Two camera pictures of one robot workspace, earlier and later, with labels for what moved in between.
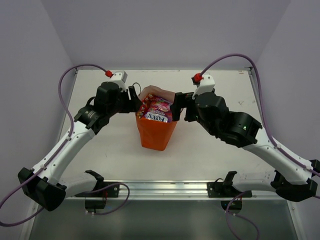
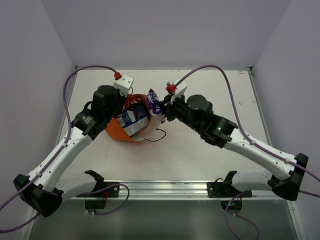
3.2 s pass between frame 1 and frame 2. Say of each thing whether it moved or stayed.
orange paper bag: moved
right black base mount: stayed
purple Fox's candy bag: stayed
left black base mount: stayed
